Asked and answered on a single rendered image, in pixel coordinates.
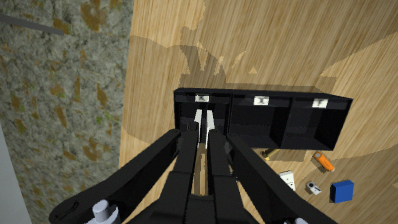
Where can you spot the white domino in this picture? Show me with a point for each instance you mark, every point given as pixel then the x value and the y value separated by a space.
pixel 288 178

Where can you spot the orange aa battery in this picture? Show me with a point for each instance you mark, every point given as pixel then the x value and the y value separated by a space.
pixel 324 162

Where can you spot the black rack of bins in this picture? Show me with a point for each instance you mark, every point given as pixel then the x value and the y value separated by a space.
pixel 261 117

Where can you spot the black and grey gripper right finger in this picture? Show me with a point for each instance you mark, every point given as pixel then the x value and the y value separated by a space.
pixel 275 201

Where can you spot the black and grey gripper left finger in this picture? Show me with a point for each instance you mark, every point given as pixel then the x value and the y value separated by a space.
pixel 113 200

